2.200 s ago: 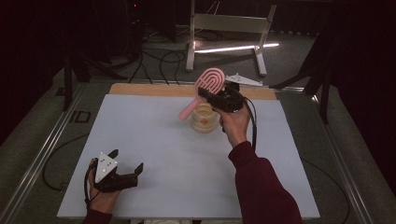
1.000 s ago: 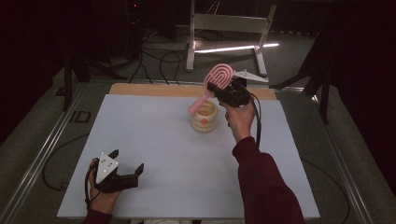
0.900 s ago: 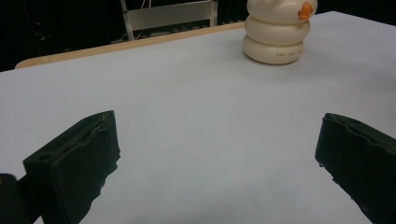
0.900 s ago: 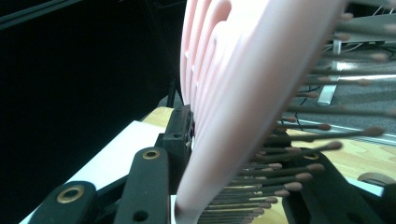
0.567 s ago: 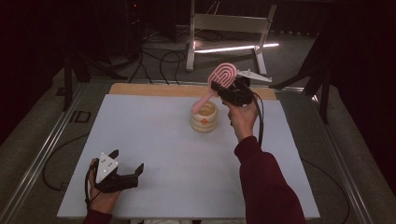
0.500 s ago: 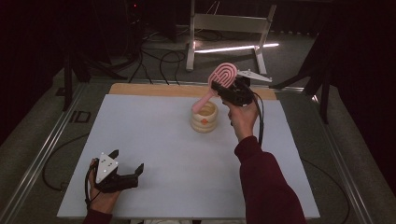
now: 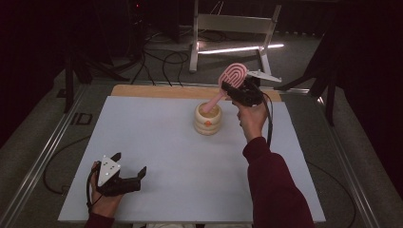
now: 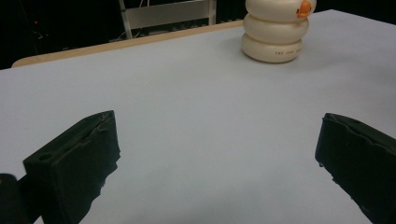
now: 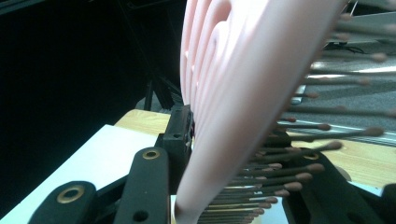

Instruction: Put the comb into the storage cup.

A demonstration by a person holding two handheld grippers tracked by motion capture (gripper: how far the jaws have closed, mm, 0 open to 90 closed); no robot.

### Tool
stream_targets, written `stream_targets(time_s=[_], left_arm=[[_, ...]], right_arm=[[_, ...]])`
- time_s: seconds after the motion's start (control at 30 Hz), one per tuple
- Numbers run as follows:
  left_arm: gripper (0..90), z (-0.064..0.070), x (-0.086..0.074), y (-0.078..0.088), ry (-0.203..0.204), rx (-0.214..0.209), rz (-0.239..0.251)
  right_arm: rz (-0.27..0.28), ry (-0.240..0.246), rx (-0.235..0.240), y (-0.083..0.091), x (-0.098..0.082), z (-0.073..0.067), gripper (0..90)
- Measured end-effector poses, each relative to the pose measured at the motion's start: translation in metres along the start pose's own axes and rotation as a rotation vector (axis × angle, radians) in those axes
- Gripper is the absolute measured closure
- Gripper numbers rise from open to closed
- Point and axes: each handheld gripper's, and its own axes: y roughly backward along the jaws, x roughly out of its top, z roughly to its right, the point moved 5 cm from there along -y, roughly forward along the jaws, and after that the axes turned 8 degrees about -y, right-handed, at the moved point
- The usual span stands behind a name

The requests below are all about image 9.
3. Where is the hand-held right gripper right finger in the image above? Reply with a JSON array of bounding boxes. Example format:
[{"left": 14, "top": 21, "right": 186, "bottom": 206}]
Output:
[{"left": 264, "top": 129, "right": 295, "bottom": 150}]

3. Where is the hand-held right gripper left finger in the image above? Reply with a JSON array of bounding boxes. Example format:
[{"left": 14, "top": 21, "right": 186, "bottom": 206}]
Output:
[{"left": 154, "top": 104, "right": 195, "bottom": 188}]

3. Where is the pink hairbrush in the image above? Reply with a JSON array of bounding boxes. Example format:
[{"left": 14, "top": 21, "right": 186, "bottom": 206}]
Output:
[{"left": 173, "top": 0, "right": 396, "bottom": 224}]

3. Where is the black tripod stand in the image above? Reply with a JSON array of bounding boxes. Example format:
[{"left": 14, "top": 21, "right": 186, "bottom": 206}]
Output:
[{"left": 142, "top": 74, "right": 185, "bottom": 112}]

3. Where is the pale blue table mat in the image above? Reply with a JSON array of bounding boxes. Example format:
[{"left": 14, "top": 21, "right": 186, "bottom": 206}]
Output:
[{"left": 0, "top": 124, "right": 289, "bottom": 224}]

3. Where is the black floor cable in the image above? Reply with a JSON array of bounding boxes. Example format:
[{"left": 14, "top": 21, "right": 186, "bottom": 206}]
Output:
[{"left": 325, "top": 41, "right": 368, "bottom": 54}]

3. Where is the white metal stand frame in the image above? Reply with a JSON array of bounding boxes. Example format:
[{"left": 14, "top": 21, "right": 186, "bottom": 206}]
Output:
[{"left": 292, "top": 0, "right": 396, "bottom": 105}]

